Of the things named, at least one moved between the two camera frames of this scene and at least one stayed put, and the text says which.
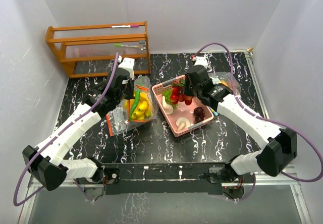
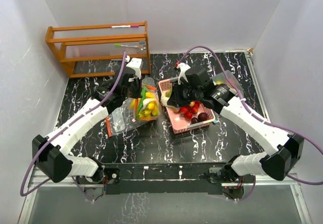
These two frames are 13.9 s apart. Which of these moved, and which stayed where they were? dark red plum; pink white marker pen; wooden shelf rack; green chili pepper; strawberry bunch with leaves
Moved: dark red plum; strawberry bunch with leaves; green chili pepper
Stayed: wooden shelf rack; pink white marker pen
